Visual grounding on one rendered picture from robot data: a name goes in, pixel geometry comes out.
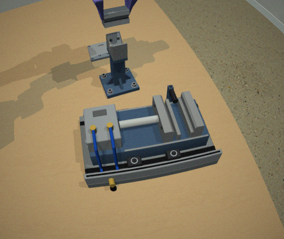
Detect grey flat bar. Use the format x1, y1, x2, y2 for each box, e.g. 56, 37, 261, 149
165, 99, 181, 140
177, 97, 194, 138

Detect grey slotted metal block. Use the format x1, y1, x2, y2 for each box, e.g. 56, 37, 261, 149
102, 5, 130, 28

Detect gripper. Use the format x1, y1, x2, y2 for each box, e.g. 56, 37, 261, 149
92, 0, 137, 21

